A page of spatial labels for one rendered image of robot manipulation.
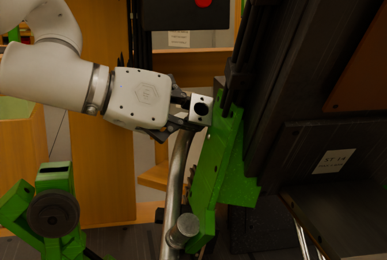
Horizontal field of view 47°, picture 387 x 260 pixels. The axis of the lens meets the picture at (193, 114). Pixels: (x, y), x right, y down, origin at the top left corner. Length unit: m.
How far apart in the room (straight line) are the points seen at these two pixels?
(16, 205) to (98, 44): 0.41
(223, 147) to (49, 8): 0.34
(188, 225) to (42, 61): 0.33
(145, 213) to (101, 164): 0.19
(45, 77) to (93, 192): 0.45
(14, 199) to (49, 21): 0.28
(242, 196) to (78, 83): 0.31
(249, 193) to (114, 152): 0.42
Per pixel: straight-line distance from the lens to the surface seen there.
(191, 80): 1.11
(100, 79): 0.71
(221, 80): 0.95
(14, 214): 0.73
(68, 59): 0.72
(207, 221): 0.70
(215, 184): 0.69
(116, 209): 1.11
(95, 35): 0.98
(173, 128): 0.74
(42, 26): 0.77
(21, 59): 0.71
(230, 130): 0.66
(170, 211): 0.81
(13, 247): 1.07
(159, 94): 0.74
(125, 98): 0.72
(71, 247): 0.76
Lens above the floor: 1.46
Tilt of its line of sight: 18 degrees down
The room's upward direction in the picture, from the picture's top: straight up
